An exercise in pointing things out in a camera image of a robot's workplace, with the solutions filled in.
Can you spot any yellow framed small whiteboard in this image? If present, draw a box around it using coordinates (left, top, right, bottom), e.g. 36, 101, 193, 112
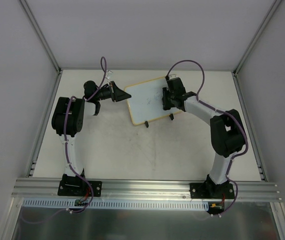
124, 76, 181, 126

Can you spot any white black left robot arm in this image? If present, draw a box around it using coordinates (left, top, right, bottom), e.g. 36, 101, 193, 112
51, 80, 132, 197

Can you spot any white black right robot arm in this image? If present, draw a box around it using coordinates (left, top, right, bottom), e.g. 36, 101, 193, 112
162, 76, 248, 199

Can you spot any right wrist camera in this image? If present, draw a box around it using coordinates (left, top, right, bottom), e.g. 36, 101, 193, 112
165, 74, 178, 81

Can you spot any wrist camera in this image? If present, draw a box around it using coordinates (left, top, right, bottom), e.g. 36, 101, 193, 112
165, 74, 178, 81
105, 70, 113, 79

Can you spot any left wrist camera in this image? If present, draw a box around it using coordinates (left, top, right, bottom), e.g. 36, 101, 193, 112
105, 70, 113, 79

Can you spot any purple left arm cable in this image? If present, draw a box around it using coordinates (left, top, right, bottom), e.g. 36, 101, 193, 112
19, 56, 108, 225

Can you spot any aluminium mounting rail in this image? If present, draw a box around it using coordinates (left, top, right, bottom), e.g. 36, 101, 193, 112
11, 177, 283, 202

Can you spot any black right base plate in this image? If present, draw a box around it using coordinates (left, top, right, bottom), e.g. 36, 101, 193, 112
189, 182, 235, 200

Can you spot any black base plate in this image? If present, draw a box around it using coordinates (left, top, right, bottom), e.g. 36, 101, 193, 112
57, 174, 102, 197
189, 182, 235, 200

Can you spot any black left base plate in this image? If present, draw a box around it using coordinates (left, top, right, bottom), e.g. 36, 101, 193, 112
57, 174, 102, 197

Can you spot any left aluminium frame post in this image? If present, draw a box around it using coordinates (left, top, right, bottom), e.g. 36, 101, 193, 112
19, 0, 63, 75

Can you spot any aluminium frame post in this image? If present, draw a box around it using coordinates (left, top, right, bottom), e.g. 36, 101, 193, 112
232, 0, 283, 76
19, 0, 63, 75

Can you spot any right aluminium frame post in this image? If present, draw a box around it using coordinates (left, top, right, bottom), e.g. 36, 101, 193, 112
232, 0, 283, 76

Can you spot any white slotted cable duct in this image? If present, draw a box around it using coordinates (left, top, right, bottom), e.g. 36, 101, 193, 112
22, 198, 209, 212

